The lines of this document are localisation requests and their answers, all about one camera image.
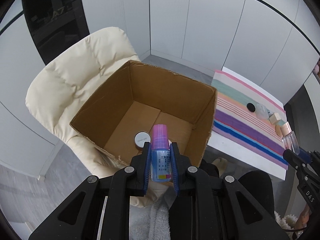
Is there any pink capped spray bottle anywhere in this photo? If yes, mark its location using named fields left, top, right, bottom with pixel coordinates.
left=151, top=124, right=171, bottom=183

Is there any clear pink capped bottle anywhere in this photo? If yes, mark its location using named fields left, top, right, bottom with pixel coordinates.
left=280, top=122, right=300, bottom=155

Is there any silver lid round jar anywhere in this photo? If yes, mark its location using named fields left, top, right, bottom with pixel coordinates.
left=134, top=132, right=151, bottom=151

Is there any small peach capped bottle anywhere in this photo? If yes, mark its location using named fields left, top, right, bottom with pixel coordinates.
left=274, top=120, right=285, bottom=138

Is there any clear plastic oval case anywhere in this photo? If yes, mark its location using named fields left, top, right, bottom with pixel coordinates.
left=255, top=103, right=269, bottom=120

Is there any black round lid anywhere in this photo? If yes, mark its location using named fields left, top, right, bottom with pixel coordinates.
left=246, top=103, right=255, bottom=113

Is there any beige square carton box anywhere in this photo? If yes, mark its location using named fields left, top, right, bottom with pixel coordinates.
left=269, top=113, right=281, bottom=125

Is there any brown cardboard box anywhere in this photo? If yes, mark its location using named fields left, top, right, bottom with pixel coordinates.
left=70, top=60, right=217, bottom=166

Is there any striped colourful mat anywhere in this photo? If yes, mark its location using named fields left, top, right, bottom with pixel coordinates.
left=212, top=70, right=288, bottom=170

